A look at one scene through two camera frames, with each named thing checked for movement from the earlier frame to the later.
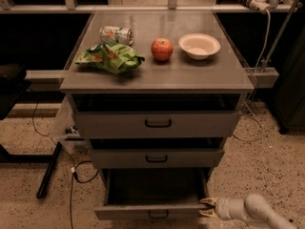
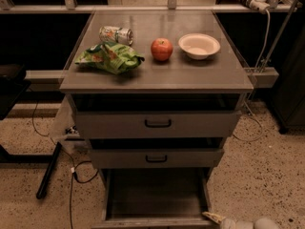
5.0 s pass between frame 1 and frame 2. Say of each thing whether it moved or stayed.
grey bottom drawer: moved
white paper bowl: stayed
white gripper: moved
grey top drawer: stayed
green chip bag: stayed
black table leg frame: stayed
